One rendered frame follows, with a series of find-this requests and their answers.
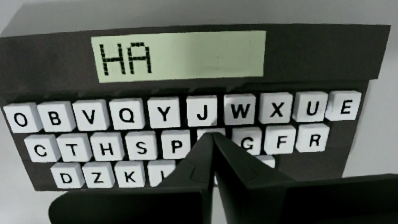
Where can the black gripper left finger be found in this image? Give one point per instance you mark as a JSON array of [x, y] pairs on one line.
[[172, 201]]

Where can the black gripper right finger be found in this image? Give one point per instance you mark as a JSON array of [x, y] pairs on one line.
[[249, 194]]

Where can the black keyboard case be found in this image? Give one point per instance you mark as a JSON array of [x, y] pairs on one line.
[[121, 108]]

